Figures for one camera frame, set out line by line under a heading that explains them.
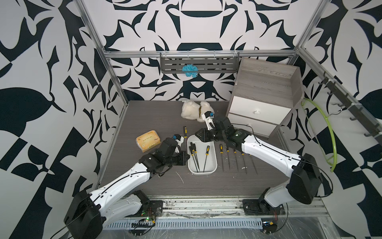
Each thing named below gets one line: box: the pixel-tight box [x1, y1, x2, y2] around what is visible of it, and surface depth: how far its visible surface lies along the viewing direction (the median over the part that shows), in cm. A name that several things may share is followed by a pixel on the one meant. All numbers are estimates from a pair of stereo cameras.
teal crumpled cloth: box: [181, 63, 199, 78], surface depth 93 cm
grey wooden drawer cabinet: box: [226, 57, 304, 139], surface depth 87 cm
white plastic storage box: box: [187, 134, 218, 176], surface depth 93 cm
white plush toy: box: [181, 101, 215, 123], surface depth 104 cm
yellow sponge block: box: [135, 129, 161, 153], surface depth 96 cm
